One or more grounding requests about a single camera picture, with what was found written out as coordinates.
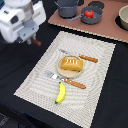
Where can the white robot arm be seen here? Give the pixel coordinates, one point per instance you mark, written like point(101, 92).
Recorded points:
point(20, 20)

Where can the red toy tomato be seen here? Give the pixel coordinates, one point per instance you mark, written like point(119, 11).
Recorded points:
point(89, 13)

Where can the beige bowl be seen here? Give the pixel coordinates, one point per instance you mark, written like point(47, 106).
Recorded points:
point(123, 14)

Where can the fork with wooden handle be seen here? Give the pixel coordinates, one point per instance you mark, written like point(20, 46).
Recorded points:
point(55, 76)

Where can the brown toy chocolate bar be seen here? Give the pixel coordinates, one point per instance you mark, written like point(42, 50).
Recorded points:
point(36, 42)

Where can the yellow toy banana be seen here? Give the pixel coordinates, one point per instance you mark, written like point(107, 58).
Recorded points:
point(61, 94)

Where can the knife with wooden handle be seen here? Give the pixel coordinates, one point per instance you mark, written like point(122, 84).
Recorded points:
point(80, 55)

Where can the dark grey tall pot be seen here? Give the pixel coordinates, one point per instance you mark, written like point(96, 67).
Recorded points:
point(67, 8)

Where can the orange toy bread loaf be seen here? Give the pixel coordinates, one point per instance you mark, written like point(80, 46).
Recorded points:
point(72, 64)

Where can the round wooden plate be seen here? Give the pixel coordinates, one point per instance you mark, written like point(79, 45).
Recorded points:
point(68, 73)

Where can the grey pot with handle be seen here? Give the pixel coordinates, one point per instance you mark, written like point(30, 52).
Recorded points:
point(87, 20)

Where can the black round lid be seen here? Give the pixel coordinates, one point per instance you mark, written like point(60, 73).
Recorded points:
point(97, 3)

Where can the beige woven placemat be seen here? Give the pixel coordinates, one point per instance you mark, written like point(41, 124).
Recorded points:
point(79, 105)

